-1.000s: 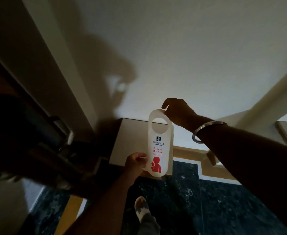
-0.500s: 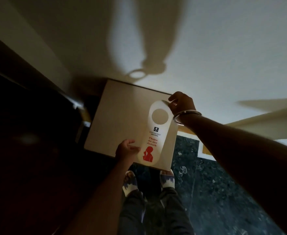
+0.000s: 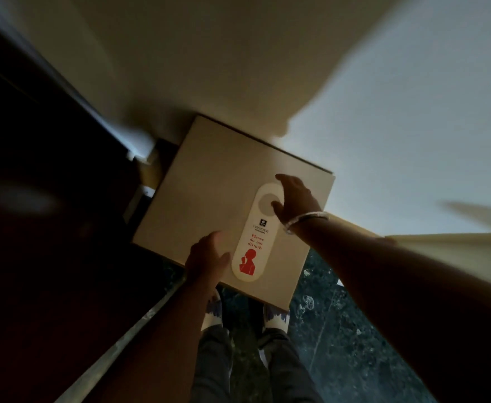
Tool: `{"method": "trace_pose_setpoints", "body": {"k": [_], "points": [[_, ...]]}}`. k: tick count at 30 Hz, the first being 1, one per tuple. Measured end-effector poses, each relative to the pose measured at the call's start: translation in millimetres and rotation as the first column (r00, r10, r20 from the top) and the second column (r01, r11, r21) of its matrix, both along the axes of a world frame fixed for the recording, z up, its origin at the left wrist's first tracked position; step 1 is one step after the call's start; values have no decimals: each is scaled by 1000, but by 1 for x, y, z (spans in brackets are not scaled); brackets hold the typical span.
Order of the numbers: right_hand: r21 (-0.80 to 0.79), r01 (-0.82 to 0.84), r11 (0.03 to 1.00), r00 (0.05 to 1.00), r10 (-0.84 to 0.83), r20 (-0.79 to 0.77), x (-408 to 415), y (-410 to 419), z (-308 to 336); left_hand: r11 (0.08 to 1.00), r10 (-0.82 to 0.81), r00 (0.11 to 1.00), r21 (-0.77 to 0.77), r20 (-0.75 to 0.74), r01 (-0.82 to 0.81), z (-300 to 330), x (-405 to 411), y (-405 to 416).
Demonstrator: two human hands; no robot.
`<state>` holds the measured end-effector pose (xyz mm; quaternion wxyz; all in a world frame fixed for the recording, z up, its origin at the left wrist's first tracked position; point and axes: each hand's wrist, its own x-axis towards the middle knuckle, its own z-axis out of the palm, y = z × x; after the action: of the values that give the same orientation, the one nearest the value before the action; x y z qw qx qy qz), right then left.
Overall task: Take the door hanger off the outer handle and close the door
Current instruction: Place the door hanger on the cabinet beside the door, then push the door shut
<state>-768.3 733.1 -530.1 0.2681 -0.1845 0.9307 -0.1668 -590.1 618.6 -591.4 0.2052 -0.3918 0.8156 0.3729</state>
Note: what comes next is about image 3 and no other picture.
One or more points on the person's leg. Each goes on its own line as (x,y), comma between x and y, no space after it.
(212,369)
(287,369)

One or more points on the white right shoe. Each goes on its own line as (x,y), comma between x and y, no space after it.
(277,318)

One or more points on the white door hanger sign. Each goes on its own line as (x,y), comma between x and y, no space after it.
(256,243)

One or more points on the person's left thumb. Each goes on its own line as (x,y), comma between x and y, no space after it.
(223,261)

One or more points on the person's left forearm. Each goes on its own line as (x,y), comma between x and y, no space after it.
(157,344)

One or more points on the dark wooden door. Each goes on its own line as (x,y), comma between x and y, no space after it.
(40,247)

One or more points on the beige square box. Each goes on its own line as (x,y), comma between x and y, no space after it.
(212,188)

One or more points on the person's right forearm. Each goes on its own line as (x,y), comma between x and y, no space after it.
(405,297)

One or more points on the person's right hand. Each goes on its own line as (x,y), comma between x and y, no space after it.
(300,201)

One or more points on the person's right leg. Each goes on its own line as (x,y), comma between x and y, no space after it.
(287,369)

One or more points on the metal floor strip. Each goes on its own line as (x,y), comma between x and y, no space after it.
(115,348)

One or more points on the person's right thumb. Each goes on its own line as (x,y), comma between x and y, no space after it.
(277,208)

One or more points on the person's left hand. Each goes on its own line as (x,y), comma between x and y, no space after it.
(203,260)

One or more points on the person's left leg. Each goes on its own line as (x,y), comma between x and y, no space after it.
(212,369)

